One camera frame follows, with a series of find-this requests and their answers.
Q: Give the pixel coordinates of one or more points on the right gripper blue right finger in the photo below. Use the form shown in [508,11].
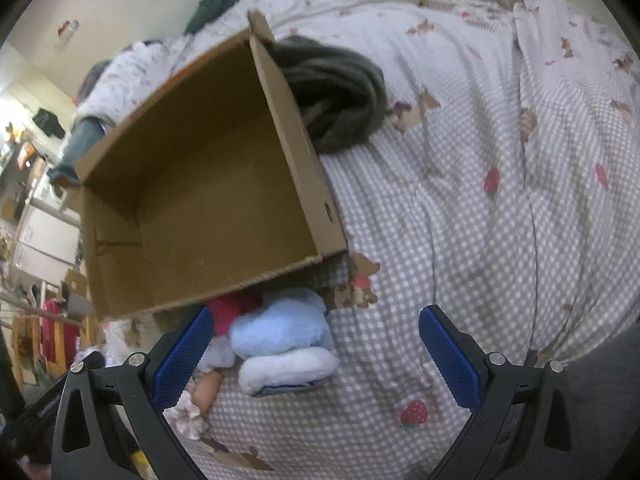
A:
[521,423]

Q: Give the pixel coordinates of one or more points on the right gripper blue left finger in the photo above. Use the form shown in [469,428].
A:
[85,442]

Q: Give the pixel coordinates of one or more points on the peach soft tube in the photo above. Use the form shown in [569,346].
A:
[206,390]

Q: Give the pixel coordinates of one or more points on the white sock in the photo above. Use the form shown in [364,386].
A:
[218,355]

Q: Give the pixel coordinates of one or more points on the pink round soft toy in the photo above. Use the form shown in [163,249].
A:
[225,309]

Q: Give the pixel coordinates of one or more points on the light blue fluffy sock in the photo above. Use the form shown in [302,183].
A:
[286,345]

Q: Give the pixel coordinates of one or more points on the grey trouser leg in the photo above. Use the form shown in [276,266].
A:
[605,394]

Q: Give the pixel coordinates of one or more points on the white kitchen cabinet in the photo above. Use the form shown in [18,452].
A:
[45,232]

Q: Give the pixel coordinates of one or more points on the checkered dog print duvet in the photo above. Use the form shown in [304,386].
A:
[503,186]

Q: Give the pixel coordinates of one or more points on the brown cardboard box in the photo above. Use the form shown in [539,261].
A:
[210,186]

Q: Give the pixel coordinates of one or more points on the dark grey folded clothes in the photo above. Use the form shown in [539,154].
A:
[340,93]

